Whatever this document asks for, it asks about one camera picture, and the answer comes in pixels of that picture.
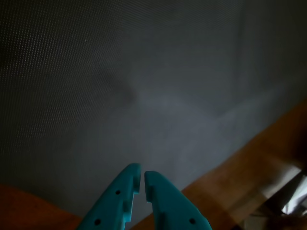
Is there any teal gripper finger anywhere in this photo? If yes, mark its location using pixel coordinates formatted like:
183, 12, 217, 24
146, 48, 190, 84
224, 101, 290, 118
144, 171, 212, 230
78, 163, 142, 230

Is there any dark grey textured mat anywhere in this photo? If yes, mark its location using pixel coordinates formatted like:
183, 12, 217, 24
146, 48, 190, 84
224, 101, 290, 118
0, 0, 307, 230

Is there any grey white box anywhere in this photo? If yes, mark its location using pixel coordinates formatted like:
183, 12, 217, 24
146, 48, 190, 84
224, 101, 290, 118
249, 171, 307, 230

